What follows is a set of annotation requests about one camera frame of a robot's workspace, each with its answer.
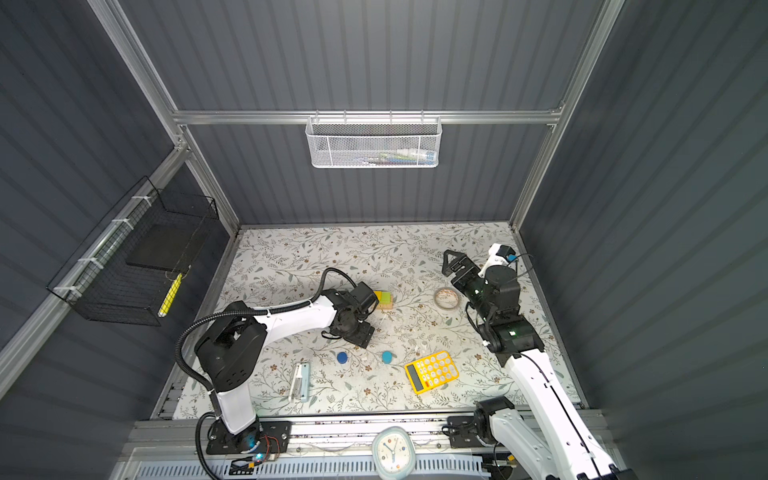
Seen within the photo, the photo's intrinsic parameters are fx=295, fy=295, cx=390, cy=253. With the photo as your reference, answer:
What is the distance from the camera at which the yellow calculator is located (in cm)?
82

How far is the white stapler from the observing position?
0.80 m

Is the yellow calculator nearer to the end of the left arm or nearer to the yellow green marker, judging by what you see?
the end of the left arm

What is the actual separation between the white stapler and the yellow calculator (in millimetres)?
280
